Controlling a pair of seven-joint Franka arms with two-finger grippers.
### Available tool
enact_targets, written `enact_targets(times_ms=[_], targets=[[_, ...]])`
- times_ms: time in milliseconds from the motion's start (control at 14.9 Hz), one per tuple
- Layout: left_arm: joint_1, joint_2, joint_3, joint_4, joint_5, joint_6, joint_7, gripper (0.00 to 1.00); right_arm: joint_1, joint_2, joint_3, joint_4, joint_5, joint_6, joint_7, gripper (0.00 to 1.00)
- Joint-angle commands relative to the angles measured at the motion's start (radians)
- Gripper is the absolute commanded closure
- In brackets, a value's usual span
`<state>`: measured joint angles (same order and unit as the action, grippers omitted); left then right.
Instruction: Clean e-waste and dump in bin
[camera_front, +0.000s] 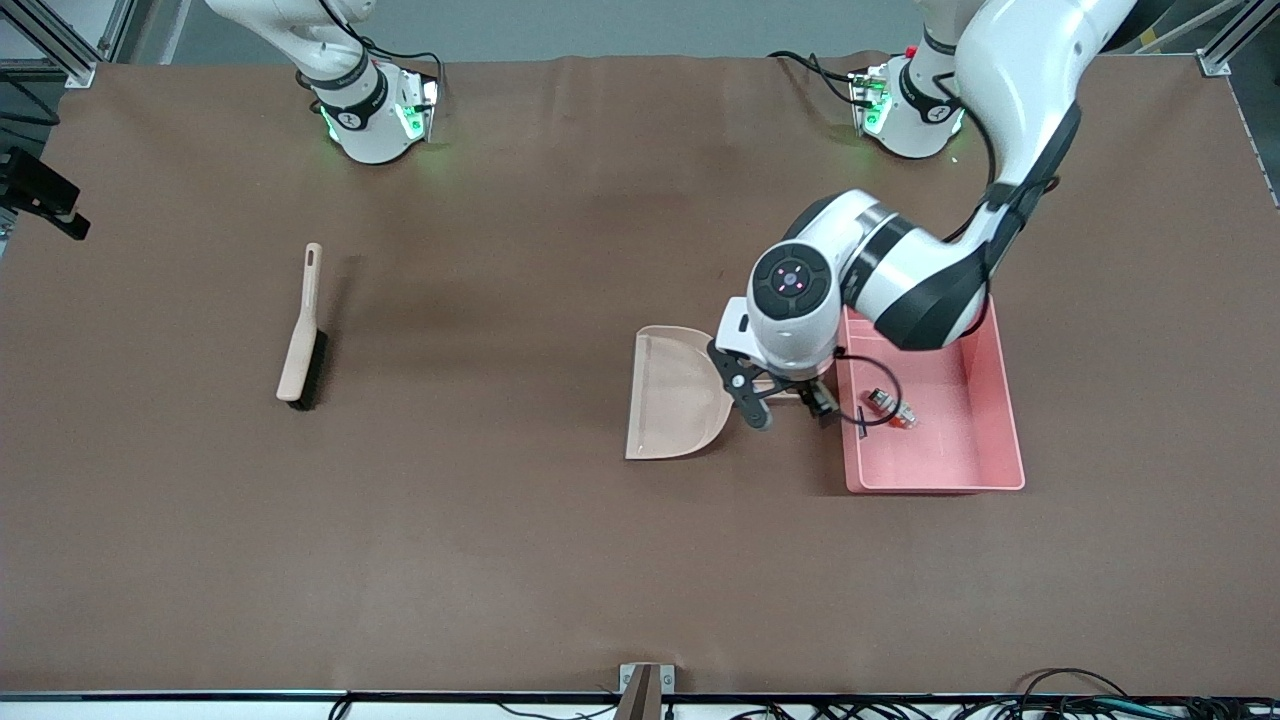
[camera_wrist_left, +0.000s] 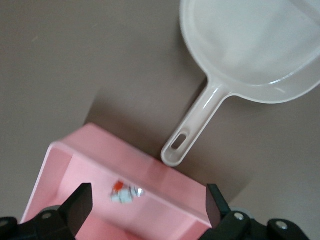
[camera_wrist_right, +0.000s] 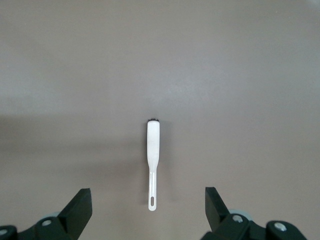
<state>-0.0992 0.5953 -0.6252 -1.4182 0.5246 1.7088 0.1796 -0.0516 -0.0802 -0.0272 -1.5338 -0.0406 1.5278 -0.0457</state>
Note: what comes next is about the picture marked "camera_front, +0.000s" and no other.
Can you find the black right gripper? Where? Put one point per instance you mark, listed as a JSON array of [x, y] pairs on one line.
[[40, 180]]

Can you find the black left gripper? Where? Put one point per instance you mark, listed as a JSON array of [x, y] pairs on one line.
[[819, 397]]

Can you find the white orange electrical switch part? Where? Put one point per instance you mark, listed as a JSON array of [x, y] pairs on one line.
[[900, 412]]

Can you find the beige plastic dustpan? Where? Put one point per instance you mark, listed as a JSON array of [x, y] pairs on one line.
[[670, 400]]

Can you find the beige brush with black bristles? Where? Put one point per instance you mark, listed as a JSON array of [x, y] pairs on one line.
[[297, 370]]

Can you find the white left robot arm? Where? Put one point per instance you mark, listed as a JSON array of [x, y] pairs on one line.
[[1020, 80]]

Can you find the pink plastic bin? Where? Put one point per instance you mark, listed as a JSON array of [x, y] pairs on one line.
[[940, 455]]

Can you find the brown table cover mat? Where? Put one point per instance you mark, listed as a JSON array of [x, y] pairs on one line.
[[500, 560]]

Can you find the aluminium frame profile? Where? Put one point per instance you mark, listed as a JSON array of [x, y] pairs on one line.
[[75, 68], [1215, 62]]

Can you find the metal table edge bracket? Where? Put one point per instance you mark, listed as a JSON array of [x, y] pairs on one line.
[[630, 680]]

